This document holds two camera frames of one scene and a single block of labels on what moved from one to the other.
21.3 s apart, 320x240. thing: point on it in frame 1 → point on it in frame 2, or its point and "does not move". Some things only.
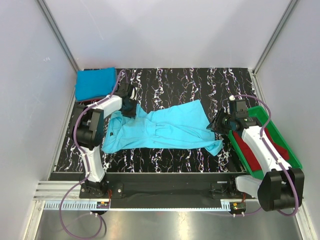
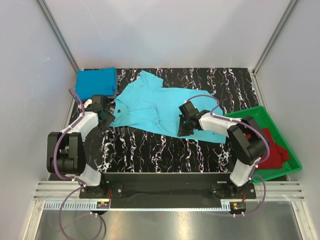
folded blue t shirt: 91,84 does not move
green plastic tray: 265,121 does not move
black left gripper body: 128,107 → 106,118
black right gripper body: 218,124 → 185,126
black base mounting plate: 165,190 does not move
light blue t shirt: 182,125 → 146,103
